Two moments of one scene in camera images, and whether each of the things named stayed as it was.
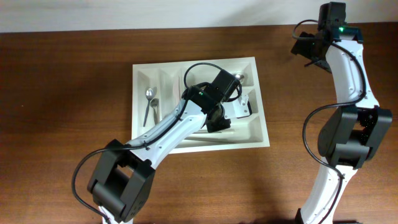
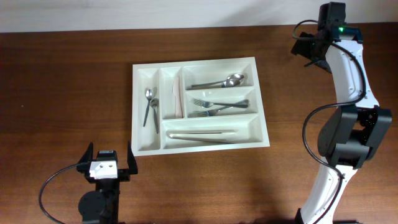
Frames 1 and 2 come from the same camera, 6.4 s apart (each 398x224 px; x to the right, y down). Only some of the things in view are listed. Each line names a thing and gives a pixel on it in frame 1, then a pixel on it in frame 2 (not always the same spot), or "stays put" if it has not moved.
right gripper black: [302, 48] stays put
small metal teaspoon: [155, 104] stays put
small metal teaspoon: [149, 94] stays put
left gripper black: [213, 125] → [124, 174]
